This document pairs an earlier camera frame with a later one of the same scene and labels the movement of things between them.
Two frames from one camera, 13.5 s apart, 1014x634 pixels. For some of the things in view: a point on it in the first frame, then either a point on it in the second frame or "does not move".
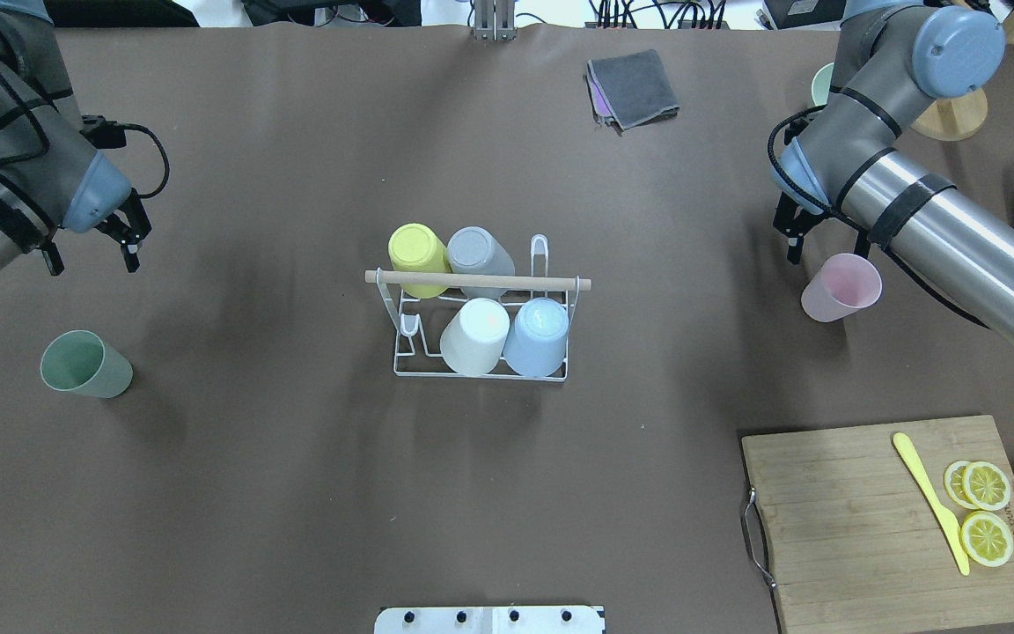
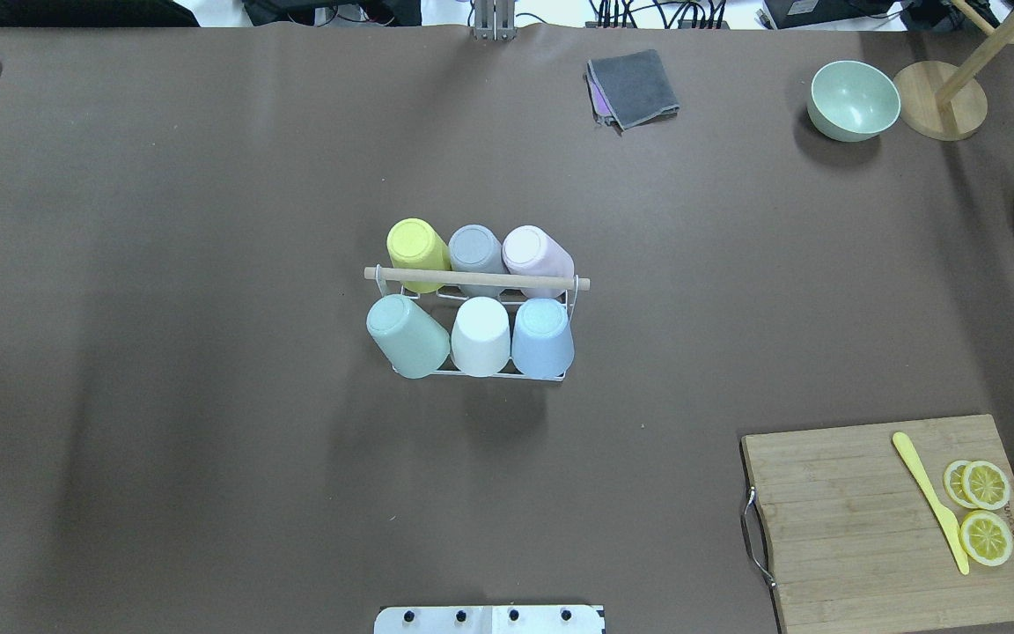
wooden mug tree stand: x=955 y=116 does not move
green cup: x=81 y=361 -> x=413 y=341
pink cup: x=845 y=283 -> x=526 y=250
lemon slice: x=954 y=483 does not move
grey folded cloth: x=629 y=90 does not move
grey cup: x=475 y=250 does not move
